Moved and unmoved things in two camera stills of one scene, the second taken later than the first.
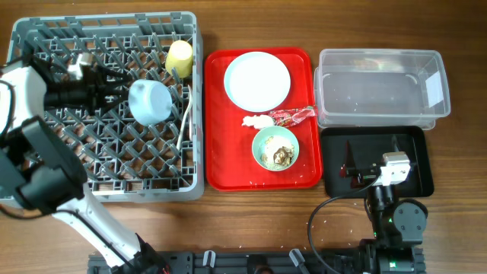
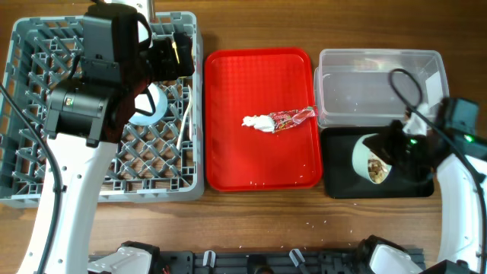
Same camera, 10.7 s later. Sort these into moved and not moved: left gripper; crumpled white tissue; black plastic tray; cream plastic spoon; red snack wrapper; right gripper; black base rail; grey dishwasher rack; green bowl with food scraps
Moved: green bowl with food scraps; left gripper; right gripper
Not moved: cream plastic spoon; black base rail; grey dishwasher rack; red snack wrapper; crumpled white tissue; black plastic tray
